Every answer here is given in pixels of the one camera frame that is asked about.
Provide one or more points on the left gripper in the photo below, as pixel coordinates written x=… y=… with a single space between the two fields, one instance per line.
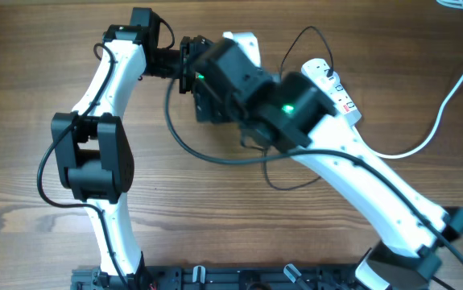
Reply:
x=198 y=44

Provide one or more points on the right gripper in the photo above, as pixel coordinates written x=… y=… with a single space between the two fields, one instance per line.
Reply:
x=208 y=107

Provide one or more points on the white power strip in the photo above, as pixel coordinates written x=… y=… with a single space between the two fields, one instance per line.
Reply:
x=317 y=70

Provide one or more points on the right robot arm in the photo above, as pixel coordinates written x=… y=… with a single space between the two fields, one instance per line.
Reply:
x=299 y=118

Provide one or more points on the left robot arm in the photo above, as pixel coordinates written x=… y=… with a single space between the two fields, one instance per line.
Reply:
x=93 y=155

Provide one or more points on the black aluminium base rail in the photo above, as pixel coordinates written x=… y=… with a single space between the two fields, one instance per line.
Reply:
x=220 y=278

